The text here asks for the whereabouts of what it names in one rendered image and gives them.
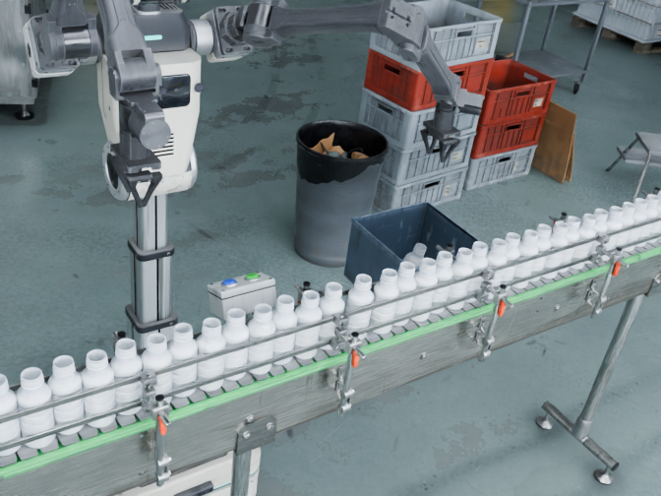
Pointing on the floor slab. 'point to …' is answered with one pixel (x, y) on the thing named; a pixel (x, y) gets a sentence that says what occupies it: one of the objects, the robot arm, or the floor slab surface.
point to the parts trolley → (550, 63)
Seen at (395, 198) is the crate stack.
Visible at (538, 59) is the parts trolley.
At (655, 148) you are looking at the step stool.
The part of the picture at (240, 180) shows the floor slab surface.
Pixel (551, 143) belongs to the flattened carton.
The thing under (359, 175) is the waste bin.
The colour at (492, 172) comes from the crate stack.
